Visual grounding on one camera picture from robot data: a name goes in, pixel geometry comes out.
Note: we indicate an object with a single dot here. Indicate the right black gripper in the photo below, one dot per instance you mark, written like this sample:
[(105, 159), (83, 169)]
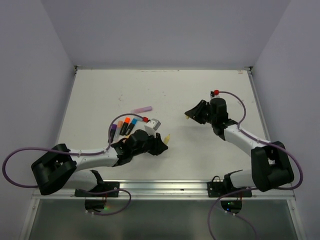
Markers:
[(195, 112)]

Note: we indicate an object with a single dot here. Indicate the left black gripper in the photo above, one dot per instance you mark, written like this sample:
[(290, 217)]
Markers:
[(158, 145)]

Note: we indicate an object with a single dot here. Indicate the yellow pastel highlighter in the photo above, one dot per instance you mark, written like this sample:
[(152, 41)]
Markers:
[(167, 139)]

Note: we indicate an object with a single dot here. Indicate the blue capped black highlighter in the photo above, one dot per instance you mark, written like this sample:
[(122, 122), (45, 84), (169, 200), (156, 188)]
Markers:
[(130, 127)]

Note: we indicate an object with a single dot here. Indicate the lilac pastel highlighter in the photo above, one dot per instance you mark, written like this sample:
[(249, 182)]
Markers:
[(142, 110)]

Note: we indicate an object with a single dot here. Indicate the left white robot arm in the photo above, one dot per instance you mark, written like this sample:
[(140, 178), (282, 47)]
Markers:
[(55, 168)]

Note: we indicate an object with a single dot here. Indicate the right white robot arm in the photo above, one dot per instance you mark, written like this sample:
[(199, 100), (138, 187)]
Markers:
[(270, 166)]

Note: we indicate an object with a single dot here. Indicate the orange capped black highlighter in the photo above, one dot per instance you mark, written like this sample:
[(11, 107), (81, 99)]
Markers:
[(124, 126)]

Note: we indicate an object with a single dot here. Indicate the peach pastel highlighter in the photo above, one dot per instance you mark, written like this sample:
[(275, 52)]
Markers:
[(119, 128)]

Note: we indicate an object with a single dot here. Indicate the purple capped black highlighter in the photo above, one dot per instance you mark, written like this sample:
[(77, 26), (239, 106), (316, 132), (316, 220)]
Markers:
[(112, 132)]

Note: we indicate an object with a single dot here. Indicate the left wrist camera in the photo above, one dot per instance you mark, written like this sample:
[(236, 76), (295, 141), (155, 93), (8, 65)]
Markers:
[(152, 126)]

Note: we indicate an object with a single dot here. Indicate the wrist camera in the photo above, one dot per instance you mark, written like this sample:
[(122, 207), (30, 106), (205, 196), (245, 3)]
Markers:
[(152, 126), (214, 94)]

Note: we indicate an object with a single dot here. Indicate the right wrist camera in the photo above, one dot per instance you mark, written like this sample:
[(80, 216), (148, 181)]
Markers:
[(214, 94)]

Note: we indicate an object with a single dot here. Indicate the aluminium mounting rail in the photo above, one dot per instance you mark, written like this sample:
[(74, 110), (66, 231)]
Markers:
[(190, 190)]

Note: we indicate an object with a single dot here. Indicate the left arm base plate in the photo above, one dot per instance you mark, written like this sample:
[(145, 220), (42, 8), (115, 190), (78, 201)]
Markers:
[(91, 181)]

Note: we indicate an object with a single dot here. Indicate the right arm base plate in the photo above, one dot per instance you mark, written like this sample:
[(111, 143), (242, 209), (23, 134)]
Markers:
[(231, 182)]

